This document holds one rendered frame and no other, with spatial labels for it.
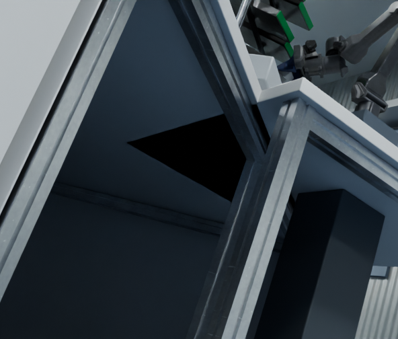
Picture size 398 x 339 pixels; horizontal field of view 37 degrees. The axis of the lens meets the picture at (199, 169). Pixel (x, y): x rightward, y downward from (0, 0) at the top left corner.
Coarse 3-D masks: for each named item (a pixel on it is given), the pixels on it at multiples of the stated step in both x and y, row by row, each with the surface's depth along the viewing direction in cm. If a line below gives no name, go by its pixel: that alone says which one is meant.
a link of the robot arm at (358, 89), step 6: (354, 84) 164; (360, 84) 161; (354, 90) 161; (360, 90) 160; (366, 90) 158; (354, 96) 161; (360, 96) 159; (366, 96) 159; (372, 96) 159; (354, 102) 162; (378, 102) 160; (384, 102) 160; (384, 108) 161
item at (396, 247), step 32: (288, 96) 110; (320, 96) 109; (192, 128) 140; (224, 128) 133; (352, 128) 113; (160, 160) 169; (192, 160) 160; (224, 160) 152; (320, 160) 131; (384, 160) 121; (224, 192) 176; (352, 192) 142; (384, 224) 155; (384, 256) 181
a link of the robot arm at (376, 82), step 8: (392, 40) 162; (384, 48) 163; (392, 48) 161; (384, 56) 162; (392, 56) 161; (376, 64) 163; (384, 64) 161; (392, 64) 162; (376, 72) 162; (384, 72) 162; (360, 80) 164; (368, 80) 161; (376, 80) 162; (384, 80) 162; (368, 88) 161; (376, 88) 162; (384, 88) 163; (376, 96) 162
